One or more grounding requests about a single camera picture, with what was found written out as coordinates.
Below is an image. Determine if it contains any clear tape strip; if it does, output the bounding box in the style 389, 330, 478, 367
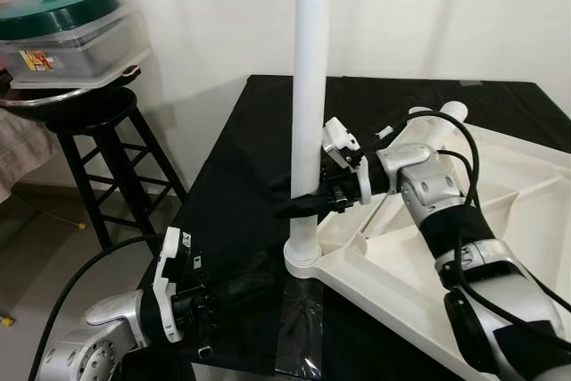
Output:
277, 278, 327, 377

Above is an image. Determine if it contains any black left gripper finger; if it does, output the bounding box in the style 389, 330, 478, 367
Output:
212, 270, 274, 304

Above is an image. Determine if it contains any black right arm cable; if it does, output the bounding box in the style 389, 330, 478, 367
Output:
370, 109, 571, 328

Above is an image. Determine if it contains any green pot lid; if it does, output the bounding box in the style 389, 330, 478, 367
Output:
0, 0, 121, 41

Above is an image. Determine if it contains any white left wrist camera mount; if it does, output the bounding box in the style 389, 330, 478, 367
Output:
152, 228, 193, 342

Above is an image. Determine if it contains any clear plastic container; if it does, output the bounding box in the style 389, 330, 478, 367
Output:
0, 6, 144, 87

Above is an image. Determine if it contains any white plastic table top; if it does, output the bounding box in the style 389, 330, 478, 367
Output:
284, 104, 571, 381

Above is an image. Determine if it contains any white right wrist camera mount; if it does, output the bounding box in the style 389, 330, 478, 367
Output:
321, 117, 374, 205

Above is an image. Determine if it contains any black tablecloth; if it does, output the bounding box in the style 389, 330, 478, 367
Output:
125, 75, 571, 381

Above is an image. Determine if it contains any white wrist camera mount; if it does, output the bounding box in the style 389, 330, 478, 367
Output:
321, 117, 374, 205
152, 228, 193, 342

